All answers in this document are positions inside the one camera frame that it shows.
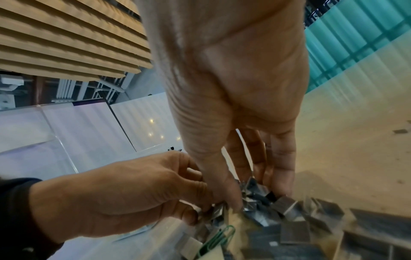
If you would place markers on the person's left hand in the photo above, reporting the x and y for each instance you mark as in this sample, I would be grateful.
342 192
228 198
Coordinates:
115 195

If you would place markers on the person's right hand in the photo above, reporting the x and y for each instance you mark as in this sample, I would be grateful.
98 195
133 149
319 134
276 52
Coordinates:
231 66

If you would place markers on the transparent storage box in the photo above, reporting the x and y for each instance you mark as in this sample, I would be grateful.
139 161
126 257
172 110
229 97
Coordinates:
128 244

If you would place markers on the pile of metal staple strips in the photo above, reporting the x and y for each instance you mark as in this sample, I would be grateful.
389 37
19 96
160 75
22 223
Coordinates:
289 223

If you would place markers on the black marker wristband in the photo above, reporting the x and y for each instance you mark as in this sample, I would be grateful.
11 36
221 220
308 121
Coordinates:
16 218

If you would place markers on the black metal railing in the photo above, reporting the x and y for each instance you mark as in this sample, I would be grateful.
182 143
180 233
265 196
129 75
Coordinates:
318 10

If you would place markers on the green curtain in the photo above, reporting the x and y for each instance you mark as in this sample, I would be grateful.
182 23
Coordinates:
359 35

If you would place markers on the white security camera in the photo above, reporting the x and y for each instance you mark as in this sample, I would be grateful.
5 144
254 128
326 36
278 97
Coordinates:
9 84

